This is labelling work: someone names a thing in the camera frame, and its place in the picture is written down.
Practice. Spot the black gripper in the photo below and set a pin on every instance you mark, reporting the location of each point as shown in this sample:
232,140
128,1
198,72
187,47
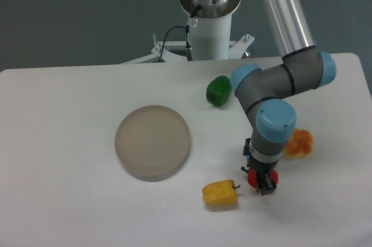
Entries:
263,165

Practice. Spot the red pepper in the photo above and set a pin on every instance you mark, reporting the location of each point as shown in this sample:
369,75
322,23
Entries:
251,176

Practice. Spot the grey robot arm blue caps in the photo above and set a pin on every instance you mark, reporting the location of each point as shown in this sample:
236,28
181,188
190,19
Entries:
262,93

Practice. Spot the yellow pepper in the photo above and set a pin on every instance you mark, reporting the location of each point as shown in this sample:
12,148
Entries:
220,194

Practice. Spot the green pepper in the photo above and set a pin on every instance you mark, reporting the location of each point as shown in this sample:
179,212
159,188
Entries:
218,91

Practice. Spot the beige round plate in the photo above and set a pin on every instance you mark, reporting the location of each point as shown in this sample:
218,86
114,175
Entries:
153,142

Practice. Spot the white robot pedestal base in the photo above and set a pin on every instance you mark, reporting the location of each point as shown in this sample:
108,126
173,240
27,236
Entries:
208,39

